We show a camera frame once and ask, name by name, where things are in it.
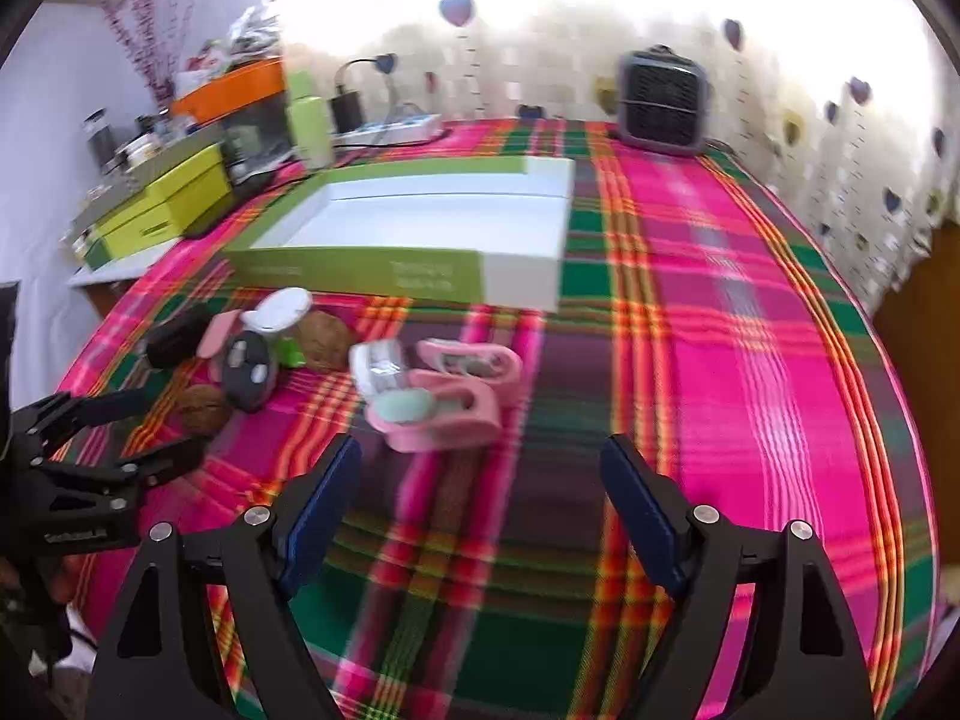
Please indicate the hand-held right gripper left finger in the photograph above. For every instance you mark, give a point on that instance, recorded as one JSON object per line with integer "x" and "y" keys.
{"x": 322, "y": 510}

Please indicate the pink holder with green top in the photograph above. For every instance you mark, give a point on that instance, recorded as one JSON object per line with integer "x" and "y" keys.
{"x": 450, "y": 431}

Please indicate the glass jar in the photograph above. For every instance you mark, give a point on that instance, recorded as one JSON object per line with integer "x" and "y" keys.
{"x": 97, "y": 139}

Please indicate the grey zigzag striped box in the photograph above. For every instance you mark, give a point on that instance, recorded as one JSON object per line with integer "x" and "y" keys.
{"x": 161, "y": 157}

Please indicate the pink decorative branches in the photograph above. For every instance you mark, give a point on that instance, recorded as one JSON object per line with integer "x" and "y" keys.
{"x": 146, "y": 37}

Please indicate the white power strip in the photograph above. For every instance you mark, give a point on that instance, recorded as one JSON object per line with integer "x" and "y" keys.
{"x": 405, "y": 127}

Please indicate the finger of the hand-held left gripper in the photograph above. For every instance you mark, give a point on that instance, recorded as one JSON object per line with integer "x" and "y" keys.
{"x": 171, "y": 459}
{"x": 112, "y": 403}

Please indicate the brown walnut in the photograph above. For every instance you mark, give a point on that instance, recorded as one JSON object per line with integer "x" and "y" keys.
{"x": 202, "y": 409}
{"x": 326, "y": 341}

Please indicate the pink green plaid tablecloth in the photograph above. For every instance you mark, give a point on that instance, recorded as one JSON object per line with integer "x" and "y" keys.
{"x": 750, "y": 390}

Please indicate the heart print curtain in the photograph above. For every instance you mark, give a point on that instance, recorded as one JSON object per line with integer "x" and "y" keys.
{"x": 570, "y": 52}

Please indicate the white side table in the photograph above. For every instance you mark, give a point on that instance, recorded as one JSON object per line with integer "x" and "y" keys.
{"x": 112, "y": 270}

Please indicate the green and white cardboard box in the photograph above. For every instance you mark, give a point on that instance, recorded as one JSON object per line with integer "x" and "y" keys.
{"x": 360, "y": 277}

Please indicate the black round disc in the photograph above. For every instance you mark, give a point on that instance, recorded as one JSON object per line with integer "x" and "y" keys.
{"x": 247, "y": 375}

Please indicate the pink clip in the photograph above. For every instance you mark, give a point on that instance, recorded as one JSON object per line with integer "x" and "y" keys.
{"x": 216, "y": 331}

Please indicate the black smartphone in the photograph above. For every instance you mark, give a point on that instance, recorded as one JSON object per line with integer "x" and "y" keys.
{"x": 217, "y": 217}

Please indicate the small clear jar white lid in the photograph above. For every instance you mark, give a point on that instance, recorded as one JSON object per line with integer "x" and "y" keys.
{"x": 379, "y": 371}

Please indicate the black flashlight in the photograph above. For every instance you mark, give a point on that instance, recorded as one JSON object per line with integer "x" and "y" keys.
{"x": 176, "y": 337}

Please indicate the black charger plug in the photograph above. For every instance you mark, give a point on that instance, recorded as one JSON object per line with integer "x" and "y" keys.
{"x": 347, "y": 111}

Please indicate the orange lidded clear tank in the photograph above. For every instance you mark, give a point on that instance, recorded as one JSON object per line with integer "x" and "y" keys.
{"x": 232, "y": 86}

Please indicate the printed paper packets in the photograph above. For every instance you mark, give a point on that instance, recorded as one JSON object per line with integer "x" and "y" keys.
{"x": 202, "y": 64}

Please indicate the pink clip holder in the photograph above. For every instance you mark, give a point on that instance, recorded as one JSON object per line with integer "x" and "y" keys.
{"x": 495, "y": 364}

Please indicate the lime green box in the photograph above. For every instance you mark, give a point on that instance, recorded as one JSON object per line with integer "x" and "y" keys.
{"x": 165, "y": 199}

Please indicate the crumpled plastic bag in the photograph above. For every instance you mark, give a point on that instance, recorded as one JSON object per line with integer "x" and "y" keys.
{"x": 255, "y": 30}

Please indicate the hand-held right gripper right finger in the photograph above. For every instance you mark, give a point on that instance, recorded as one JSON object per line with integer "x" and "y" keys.
{"x": 645, "y": 517}

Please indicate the small grey space heater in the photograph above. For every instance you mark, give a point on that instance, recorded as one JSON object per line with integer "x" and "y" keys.
{"x": 664, "y": 101}

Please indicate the white disc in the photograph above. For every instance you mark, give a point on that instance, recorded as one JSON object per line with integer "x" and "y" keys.
{"x": 277, "y": 309}

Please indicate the wooden cabinet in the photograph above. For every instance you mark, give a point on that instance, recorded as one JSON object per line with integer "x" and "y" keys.
{"x": 926, "y": 330}

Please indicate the light green bottle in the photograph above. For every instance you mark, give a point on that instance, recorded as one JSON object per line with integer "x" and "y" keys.
{"x": 309, "y": 127}

